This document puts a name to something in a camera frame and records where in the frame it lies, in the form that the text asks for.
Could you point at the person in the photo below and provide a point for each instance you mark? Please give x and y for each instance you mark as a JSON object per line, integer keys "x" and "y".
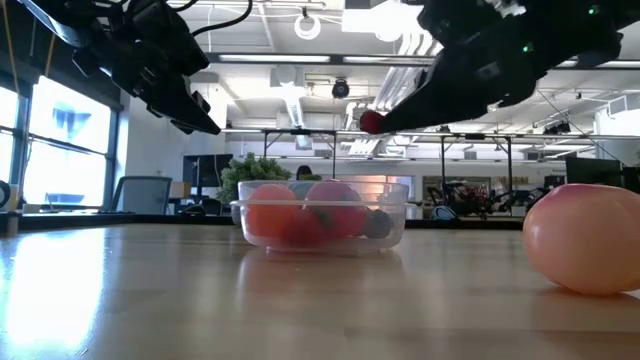
{"x": 303, "y": 172}

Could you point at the office chair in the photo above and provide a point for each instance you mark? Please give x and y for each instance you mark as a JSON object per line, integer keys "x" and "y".
{"x": 142, "y": 195}

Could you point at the red toy apple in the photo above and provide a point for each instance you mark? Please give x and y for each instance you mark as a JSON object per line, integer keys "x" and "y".
{"x": 340, "y": 210}

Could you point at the orange toy tangerine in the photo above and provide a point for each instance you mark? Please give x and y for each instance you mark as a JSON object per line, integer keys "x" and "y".
{"x": 267, "y": 210}

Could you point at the dark computer monitor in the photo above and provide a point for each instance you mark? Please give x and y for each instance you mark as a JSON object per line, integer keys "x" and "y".
{"x": 205, "y": 170}

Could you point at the toy watermelon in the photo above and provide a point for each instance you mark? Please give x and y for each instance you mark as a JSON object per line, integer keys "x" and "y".
{"x": 303, "y": 189}

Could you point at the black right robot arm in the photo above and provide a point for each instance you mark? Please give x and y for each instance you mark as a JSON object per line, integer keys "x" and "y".
{"x": 627, "y": 15}

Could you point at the small dark toy berry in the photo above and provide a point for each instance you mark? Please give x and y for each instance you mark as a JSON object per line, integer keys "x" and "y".
{"x": 378, "y": 225}

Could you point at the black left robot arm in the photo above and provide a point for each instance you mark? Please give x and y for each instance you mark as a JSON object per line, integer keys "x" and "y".
{"x": 100, "y": 25}

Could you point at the pink-orange toy peach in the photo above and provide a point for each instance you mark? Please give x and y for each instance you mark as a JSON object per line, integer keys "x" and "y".
{"x": 580, "y": 240}

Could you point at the large toy strawberry with leaves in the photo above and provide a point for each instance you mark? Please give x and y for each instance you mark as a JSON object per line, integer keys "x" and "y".
{"x": 300, "y": 231}

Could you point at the distant black station frame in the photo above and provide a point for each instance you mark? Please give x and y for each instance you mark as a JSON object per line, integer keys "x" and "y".
{"x": 443, "y": 170}

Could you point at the dark wide monitor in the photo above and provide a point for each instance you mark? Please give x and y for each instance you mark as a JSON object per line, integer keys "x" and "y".
{"x": 592, "y": 172}

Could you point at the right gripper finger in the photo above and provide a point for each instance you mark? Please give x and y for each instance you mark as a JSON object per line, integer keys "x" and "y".
{"x": 450, "y": 95}

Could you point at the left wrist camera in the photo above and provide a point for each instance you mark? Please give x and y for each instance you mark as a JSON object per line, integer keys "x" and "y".
{"x": 170, "y": 45}

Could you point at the clear plastic tupperware container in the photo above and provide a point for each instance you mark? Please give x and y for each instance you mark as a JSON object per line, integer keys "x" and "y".
{"x": 397, "y": 235}

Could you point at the green spiky artificial plant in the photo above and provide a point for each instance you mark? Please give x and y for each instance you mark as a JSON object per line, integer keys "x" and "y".
{"x": 250, "y": 172}

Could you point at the large bright window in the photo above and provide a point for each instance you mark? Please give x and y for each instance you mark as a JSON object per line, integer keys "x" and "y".
{"x": 70, "y": 130}

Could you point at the red toy cherry with stem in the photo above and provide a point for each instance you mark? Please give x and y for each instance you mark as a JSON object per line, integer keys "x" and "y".
{"x": 371, "y": 122}

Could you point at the black ceiling spotlight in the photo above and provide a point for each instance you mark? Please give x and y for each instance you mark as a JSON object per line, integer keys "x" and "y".
{"x": 340, "y": 88}

